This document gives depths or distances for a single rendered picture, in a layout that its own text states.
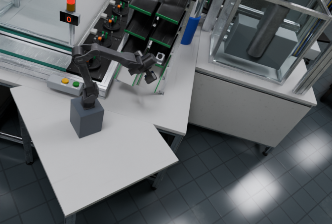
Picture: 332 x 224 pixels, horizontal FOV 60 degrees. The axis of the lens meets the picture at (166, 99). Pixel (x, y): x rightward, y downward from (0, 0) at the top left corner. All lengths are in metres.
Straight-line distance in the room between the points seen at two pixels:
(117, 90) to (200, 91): 0.88
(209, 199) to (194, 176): 0.25
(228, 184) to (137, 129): 1.34
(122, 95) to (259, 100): 1.27
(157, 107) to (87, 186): 0.73
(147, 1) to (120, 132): 0.79
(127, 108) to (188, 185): 1.11
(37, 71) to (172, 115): 0.93
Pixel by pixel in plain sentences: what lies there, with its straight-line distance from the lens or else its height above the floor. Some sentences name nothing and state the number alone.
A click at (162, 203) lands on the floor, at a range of 2.61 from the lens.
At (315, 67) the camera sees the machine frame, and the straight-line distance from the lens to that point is 2.61.
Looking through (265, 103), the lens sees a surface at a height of 0.70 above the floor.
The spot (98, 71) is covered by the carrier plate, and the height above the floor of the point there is 0.97.
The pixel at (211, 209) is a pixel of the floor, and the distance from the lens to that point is 2.74.
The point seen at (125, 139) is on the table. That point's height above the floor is 0.86.
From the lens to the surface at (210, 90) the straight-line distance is 2.63.
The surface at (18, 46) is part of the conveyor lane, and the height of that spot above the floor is 0.92.
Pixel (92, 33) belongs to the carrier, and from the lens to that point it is 2.32.
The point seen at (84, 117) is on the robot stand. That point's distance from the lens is 1.63.
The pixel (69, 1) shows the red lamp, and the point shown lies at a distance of 1.96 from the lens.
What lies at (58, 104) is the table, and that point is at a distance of 1.94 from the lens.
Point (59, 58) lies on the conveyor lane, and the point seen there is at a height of 0.92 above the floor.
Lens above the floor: 2.32
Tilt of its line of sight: 45 degrees down
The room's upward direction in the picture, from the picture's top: 20 degrees clockwise
